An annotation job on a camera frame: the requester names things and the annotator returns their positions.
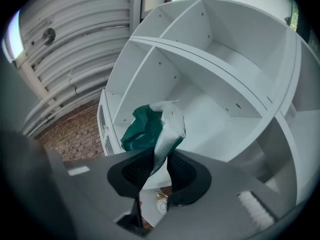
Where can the green plastic bag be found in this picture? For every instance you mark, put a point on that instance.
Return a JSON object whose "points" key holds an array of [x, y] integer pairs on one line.
{"points": [[142, 131]]}

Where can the brass door knob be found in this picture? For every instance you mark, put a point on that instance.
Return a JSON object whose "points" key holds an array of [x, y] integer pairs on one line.
{"points": [[106, 127]]}

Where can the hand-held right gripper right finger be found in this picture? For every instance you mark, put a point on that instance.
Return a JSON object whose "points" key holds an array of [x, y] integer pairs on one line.
{"points": [[212, 209]]}

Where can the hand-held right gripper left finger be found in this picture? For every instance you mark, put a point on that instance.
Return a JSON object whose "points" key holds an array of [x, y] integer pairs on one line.
{"points": [[95, 184]]}

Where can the round ceiling fixture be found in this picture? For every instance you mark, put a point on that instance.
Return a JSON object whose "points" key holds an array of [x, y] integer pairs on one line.
{"points": [[48, 35]]}

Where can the white desk with hutch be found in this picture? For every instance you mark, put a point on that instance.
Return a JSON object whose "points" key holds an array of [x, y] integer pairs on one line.
{"points": [[240, 34]]}

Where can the white ceiling pipe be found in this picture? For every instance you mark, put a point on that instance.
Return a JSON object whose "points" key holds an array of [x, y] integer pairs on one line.
{"points": [[87, 84]]}

